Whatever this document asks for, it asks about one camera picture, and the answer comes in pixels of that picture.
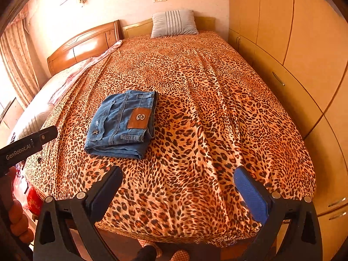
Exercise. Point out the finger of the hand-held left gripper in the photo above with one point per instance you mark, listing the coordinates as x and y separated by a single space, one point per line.
47 134

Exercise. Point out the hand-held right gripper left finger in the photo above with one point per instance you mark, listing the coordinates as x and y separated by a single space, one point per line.
106 193

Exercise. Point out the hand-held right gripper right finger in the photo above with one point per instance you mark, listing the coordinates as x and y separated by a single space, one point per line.
250 193

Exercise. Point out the blue denim pants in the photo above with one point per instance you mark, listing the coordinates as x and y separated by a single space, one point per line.
114 125

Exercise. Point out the red patterned cloth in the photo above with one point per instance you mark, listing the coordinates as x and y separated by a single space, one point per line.
34 202

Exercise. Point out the person's black trouser leg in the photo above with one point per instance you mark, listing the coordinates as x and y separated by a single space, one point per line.
145 254

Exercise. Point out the pink dotted slipper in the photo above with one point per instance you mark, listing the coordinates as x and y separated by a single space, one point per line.
156 246
180 255

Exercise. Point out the floral curtain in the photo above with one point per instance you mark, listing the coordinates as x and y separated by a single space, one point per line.
16 59

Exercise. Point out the leopard print bedspread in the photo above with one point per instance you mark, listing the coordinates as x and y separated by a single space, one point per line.
204 114

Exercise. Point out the carved dark wooden headboard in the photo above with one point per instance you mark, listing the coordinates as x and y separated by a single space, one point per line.
81 43

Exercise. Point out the light wooden headboard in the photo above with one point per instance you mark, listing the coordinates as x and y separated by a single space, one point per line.
136 30

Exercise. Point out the light wooden wardrobe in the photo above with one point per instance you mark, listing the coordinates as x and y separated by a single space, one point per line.
299 32

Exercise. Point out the grey striped pillow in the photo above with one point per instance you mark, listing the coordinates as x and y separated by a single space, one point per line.
174 23

